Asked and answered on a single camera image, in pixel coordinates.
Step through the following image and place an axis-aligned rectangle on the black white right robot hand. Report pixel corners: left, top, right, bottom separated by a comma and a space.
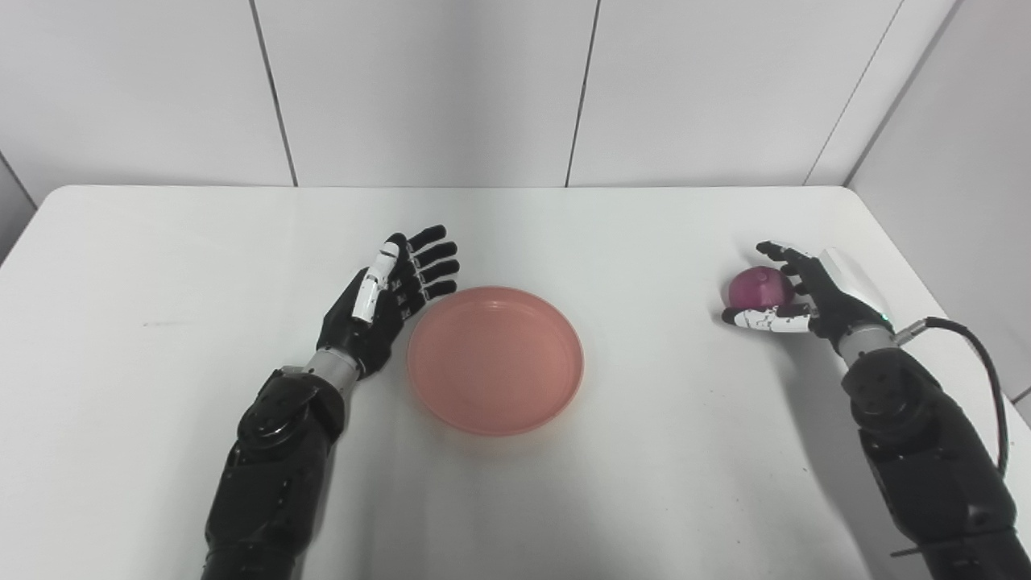
721, 240, 896, 346

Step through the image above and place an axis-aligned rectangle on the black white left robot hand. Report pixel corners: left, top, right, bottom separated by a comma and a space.
317, 225, 461, 380

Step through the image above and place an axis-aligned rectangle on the purple red onion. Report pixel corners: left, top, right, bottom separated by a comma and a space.
727, 267, 797, 312

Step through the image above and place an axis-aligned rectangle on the pink plastic plate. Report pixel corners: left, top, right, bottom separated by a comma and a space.
407, 286, 586, 438

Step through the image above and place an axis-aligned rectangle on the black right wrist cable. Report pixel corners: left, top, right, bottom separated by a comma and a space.
893, 317, 1010, 478

